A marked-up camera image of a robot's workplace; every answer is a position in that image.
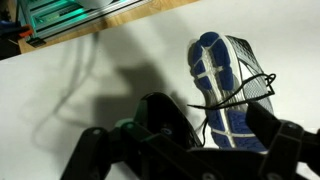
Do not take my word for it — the wooden base board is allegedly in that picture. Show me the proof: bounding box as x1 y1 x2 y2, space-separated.
18 0 198 54

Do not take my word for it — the green aluminium robot base frame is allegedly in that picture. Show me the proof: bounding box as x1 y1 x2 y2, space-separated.
17 0 150 39

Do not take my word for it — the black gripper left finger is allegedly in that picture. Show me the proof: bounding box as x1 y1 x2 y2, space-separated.
134 100 148 127

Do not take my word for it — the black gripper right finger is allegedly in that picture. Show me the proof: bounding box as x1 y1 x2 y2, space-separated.
246 102 285 150

